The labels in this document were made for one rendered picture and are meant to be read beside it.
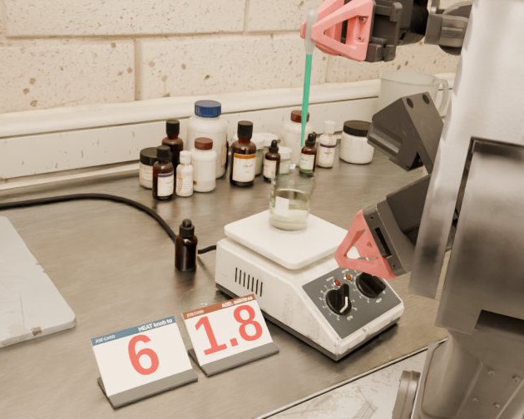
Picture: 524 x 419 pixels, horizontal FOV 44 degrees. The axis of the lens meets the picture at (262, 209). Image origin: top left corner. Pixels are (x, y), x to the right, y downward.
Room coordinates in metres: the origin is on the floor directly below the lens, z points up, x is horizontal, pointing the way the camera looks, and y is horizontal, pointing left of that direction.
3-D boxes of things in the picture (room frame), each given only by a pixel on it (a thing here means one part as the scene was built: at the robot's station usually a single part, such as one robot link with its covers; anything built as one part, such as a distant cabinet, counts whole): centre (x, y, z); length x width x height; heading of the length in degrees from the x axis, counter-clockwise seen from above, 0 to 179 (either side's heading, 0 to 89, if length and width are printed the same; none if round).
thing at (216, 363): (0.58, 0.02, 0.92); 0.09 x 0.06 x 0.04; 125
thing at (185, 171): (0.99, 0.13, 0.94); 0.03 x 0.03 x 0.07
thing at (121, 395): (0.52, 0.10, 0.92); 0.09 x 0.06 x 0.04; 125
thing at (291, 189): (0.72, -0.03, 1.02); 0.06 x 0.05 x 0.08; 2
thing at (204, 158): (1.02, 0.11, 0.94); 0.05 x 0.05 x 0.09
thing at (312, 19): (0.71, -0.04, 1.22); 0.01 x 0.01 x 0.04; 48
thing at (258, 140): (1.12, 0.03, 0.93); 0.06 x 0.06 x 0.07
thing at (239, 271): (0.69, -0.06, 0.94); 0.22 x 0.13 x 0.08; 48
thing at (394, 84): (1.38, -0.30, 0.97); 0.18 x 0.13 x 0.15; 115
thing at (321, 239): (0.70, -0.04, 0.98); 0.12 x 0.12 x 0.01; 48
